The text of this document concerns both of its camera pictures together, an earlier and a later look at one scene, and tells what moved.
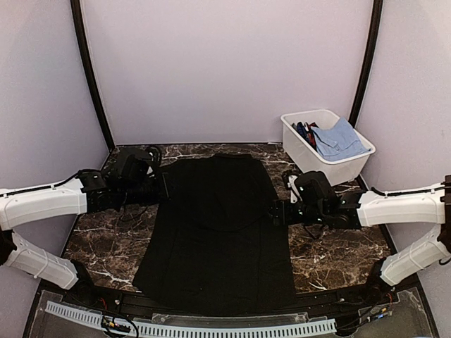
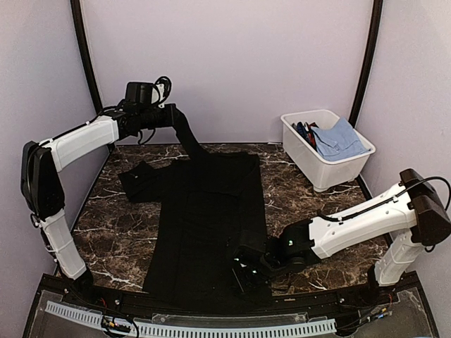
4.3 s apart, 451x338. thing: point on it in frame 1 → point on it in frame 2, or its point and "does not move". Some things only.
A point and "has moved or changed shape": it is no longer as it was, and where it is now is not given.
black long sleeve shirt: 214,246 has moved or changed shape
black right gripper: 287,218 → 244,284
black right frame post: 368,59 does not move
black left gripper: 163,193 → 170,117
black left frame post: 77,17 does not move
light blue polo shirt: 338,141 does not move
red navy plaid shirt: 306,132 does not move
